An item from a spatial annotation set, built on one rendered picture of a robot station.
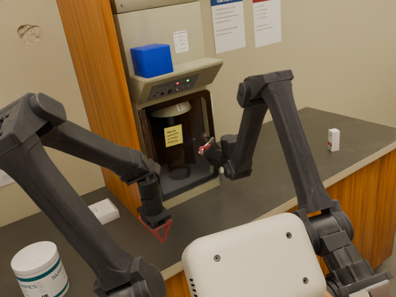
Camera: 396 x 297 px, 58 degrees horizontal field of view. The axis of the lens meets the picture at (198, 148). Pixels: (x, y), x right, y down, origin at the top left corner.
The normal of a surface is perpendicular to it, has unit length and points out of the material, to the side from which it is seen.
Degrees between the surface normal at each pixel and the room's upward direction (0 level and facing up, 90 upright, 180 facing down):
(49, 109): 68
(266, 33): 90
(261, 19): 90
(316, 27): 90
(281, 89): 54
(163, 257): 0
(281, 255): 48
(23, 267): 0
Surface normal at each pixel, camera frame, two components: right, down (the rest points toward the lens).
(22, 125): 0.87, -0.44
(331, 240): 0.10, -0.51
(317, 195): 0.18, -0.24
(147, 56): 0.55, 0.28
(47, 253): -0.12, -0.90
